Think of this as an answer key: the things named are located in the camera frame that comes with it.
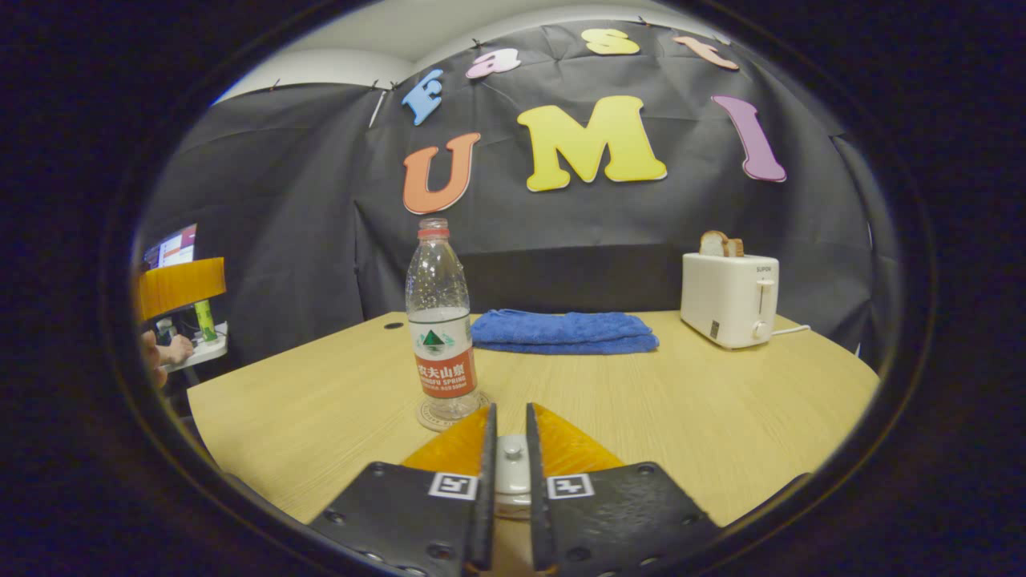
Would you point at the white teacup lid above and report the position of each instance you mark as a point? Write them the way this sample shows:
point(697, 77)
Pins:
point(513, 477)

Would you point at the computer monitor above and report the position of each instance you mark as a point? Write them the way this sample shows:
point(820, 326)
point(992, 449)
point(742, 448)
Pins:
point(172, 250)

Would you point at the folded blue towel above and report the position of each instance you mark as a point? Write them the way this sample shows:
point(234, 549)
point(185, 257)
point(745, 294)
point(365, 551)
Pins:
point(561, 330)

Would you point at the toast bread slice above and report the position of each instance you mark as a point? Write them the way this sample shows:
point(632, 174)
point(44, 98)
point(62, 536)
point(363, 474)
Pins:
point(712, 243)
point(736, 248)

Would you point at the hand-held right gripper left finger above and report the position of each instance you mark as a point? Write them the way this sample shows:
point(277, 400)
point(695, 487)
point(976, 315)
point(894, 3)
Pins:
point(484, 513)

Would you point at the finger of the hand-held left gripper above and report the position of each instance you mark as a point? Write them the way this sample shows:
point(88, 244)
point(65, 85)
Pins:
point(180, 287)

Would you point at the round cork coaster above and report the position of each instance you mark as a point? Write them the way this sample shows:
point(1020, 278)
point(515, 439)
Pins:
point(445, 427)

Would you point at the small white desk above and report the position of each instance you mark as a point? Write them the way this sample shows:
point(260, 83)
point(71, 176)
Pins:
point(210, 350)

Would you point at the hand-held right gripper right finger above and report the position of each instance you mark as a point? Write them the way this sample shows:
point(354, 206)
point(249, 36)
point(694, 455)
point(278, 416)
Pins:
point(539, 513)

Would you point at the white toaster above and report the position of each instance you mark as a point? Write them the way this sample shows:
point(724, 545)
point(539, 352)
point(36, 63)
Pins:
point(721, 300)

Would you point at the clear plastic water bottle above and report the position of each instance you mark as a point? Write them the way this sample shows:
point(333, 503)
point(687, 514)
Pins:
point(441, 320)

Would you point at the green drink bottle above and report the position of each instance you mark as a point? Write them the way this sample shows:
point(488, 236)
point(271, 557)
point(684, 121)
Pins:
point(206, 322)

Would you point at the black backdrop cloth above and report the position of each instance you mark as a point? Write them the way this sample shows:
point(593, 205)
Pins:
point(280, 200)

